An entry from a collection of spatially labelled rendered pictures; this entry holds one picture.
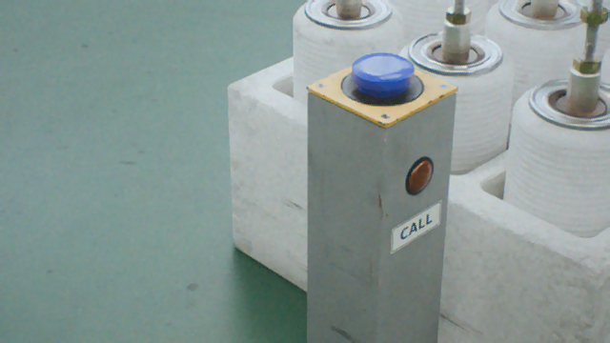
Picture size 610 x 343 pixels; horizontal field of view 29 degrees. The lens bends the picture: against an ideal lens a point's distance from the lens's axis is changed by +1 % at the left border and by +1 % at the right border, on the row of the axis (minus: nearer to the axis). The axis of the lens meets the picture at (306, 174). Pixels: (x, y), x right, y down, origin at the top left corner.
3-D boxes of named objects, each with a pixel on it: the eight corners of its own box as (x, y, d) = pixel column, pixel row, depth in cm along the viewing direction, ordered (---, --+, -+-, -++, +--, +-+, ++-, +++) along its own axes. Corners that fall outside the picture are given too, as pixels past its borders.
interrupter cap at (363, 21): (362, 41, 95) (362, 33, 95) (287, 19, 99) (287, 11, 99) (408, 10, 101) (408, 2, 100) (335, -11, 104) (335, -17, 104)
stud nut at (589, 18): (578, 23, 81) (579, 12, 81) (579, 13, 83) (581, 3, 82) (607, 26, 81) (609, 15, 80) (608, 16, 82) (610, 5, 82)
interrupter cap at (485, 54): (389, 51, 94) (389, 43, 93) (463, 30, 97) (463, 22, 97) (445, 89, 88) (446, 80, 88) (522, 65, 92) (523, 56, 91)
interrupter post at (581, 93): (561, 114, 85) (567, 74, 83) (564, 99, 87) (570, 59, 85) (596, 118, 84) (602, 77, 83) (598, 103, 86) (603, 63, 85)
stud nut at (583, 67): (571, 72, 83) (573, 62, 83) (573, 62, 85) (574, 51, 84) (599, 75, 83) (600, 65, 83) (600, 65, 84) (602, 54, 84)
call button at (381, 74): (425, 92, 75) (427, 64, 74) (383, 114, 72) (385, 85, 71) (379, 72, 77) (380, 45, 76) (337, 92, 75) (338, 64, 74)
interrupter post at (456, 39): (434, 55, 93) (436, 18, 91) (457, 49, 94) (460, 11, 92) (452, 68, 91) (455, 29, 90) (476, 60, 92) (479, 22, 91)
